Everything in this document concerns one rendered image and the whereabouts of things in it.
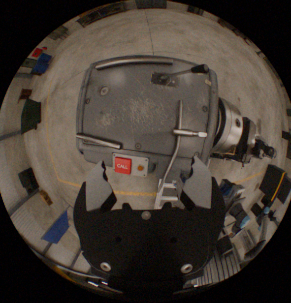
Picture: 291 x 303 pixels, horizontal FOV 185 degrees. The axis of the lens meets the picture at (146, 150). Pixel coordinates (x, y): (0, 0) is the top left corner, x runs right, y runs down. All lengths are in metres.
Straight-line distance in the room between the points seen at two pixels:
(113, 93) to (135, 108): 0.10
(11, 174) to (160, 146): 9.66
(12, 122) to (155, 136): 9.80
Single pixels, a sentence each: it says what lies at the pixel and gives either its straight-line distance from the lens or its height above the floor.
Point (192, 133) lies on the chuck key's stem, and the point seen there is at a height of 1.28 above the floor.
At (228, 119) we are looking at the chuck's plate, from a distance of 0.43.
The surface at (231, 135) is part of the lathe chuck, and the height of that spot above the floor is 1.23.
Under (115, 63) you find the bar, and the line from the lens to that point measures 0.38.
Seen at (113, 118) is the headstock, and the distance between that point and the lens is 0.32.
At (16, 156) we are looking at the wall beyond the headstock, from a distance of 9.53.
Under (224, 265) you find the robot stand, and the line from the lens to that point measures 0.92.
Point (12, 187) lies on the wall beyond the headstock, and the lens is 9.86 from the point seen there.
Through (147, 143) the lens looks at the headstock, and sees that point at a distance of 0.29.
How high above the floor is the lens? 1.54
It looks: 75 degrees down
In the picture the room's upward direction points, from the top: 161 degrees counter-clockwise
